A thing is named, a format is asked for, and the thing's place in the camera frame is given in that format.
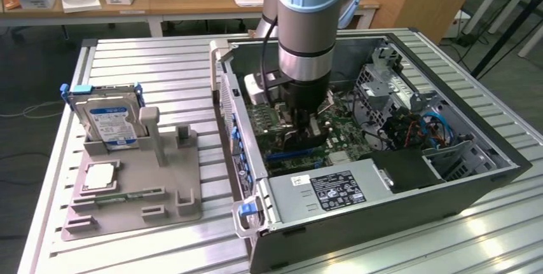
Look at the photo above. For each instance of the black open pc case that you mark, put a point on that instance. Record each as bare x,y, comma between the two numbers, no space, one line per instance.
382,223

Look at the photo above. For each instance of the metal disk bay cage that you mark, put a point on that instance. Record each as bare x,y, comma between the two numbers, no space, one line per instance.
375,112

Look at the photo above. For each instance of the grey power supply unit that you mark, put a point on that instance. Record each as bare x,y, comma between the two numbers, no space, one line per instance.
297,197

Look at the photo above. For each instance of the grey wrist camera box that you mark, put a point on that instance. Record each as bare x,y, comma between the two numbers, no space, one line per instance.
257,89

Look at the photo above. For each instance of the blue case latch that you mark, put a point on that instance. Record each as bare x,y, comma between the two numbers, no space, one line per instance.
247,209

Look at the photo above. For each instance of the black slanted pole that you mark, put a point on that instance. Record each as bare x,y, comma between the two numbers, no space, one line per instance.
501,46

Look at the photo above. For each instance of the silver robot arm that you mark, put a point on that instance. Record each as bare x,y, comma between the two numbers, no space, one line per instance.
306,32

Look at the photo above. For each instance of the grey parts rack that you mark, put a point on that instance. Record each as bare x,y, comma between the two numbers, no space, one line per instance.
141,216

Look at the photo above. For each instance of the nvidia graphics card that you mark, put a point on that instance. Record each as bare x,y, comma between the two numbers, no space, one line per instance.
301,143

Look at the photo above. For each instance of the blue card retainer strip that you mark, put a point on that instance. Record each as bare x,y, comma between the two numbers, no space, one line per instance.
239,156

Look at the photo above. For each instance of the black shroud box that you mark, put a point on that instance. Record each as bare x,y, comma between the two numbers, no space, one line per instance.
407,172

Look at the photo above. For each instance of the wooden cabinet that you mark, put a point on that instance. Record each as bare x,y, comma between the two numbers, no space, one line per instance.
446,7

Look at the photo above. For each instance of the orange small object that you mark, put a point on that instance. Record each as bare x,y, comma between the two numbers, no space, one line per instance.
13,3

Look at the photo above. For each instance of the white round moulded block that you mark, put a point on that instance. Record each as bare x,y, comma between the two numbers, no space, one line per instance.
81,0

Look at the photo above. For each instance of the hard disk in blue caddy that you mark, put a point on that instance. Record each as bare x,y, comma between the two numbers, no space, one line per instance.
110,121

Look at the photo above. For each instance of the green motherboard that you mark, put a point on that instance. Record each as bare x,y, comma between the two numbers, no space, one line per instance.
347,127

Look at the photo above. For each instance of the white table frame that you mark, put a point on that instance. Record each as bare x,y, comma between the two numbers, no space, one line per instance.
527,45

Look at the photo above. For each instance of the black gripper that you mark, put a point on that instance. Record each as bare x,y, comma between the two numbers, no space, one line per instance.
306,96

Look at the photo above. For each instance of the silver chipset heat sink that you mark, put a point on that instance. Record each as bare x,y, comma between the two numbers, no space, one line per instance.
342,158

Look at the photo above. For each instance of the green ram stick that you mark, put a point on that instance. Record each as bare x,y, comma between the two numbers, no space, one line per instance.
123,197

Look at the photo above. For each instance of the silver cpu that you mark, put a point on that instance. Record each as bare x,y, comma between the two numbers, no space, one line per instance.
99,176

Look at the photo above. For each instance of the blue expansion slot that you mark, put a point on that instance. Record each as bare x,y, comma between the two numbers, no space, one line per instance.
281,157

